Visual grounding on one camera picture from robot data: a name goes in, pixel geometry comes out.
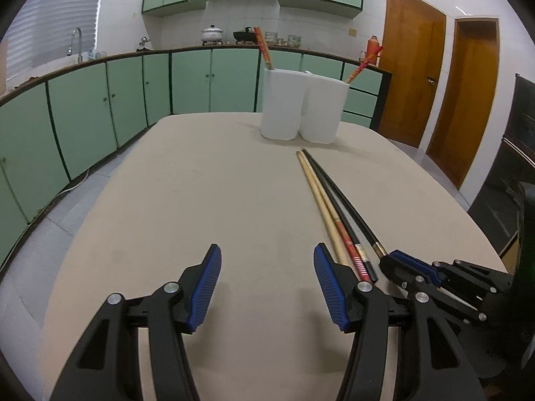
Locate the metal kitchen faucet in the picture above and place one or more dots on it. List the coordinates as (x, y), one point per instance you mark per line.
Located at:
(79, 46)

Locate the white cooking pot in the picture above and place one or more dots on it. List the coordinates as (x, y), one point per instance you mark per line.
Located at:
(212, 35)

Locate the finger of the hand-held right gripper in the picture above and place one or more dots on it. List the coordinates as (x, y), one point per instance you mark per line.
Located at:
(418, 264)
(397, 271)

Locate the red patterned chopstick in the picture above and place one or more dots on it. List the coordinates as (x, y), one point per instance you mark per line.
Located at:
(262, 48)
(268, 52)

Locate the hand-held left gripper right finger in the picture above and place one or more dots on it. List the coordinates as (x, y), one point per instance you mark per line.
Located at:
(332, 292)

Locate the small glass jar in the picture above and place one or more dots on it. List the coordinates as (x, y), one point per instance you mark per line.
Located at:
(362, 56)

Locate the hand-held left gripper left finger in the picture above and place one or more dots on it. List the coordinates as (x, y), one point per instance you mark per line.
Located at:
(205, 288)

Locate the black wok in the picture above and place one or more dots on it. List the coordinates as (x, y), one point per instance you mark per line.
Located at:
(244, 36)

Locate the dark cabinet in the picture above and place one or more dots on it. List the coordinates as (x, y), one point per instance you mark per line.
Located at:
(505, 167)

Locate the black chopstick with red band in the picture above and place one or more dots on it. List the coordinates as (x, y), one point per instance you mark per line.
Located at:
(355, 246)

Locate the white two-compartment utensil holder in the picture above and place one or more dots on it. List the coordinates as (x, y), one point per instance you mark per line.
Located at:
(284, 104)

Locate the black chopstick with gold band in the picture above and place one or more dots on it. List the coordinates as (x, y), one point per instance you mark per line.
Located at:
(334, 189)

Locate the white window blinds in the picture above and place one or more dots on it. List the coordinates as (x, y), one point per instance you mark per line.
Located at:
(50, 21)

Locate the orange thermos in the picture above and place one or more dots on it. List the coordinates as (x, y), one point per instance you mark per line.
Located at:
(372, 48)

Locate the green kitchen base cabinet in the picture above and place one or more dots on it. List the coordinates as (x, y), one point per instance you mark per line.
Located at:
(79, 112)
(217, 79)

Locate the brown wooden door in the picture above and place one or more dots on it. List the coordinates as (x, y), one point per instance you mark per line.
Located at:
(411, 67)
(464, 104)

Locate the light bamboo chopstick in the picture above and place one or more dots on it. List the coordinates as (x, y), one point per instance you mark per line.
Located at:
(329, 217)
(322, 217)

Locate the bottles beside faucet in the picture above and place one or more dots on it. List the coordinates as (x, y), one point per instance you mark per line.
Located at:
(97, 55)

